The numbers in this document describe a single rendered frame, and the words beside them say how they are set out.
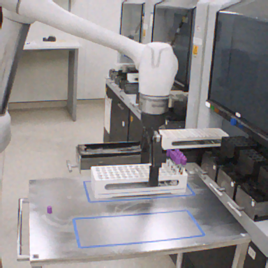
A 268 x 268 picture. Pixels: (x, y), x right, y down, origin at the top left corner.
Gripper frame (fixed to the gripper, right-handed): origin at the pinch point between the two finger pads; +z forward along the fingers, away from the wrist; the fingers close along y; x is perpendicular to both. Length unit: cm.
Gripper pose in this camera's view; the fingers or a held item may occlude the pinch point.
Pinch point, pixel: (149, 172)
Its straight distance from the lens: 127.6
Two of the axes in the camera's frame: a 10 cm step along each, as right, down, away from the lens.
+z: -0.8, 9.2, 3.8
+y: 3.0, 3.9, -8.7
